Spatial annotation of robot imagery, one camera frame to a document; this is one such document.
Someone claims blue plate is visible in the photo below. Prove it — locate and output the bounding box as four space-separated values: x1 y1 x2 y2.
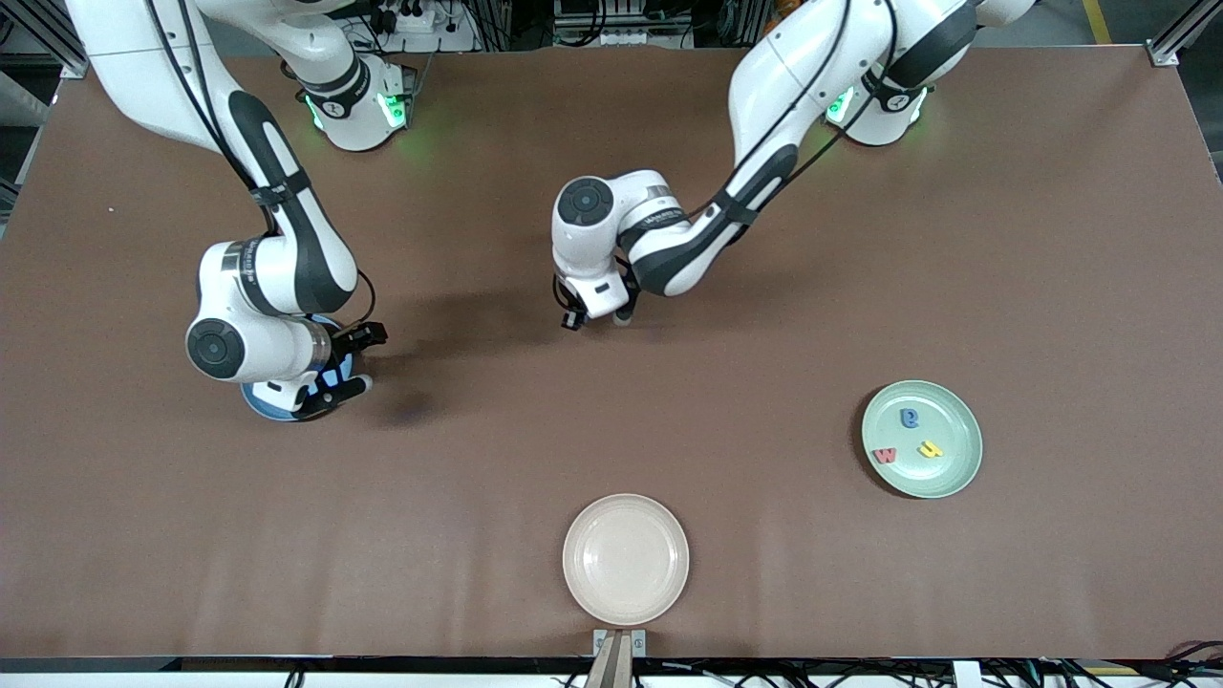
239 315 359 422

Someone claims beige plate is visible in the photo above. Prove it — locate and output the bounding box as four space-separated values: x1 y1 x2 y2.
562 493 691 628

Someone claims green plate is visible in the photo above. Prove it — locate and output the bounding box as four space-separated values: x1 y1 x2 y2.
861 379 984 500

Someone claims white power strip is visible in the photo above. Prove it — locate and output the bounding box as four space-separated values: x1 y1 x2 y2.
368 0 479 54

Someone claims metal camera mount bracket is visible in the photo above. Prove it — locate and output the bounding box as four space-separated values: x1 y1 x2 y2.
585 629 648 688

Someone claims aluminium frame profile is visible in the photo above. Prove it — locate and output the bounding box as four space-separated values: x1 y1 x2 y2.
0 0 87 79
1147 0 1223 68

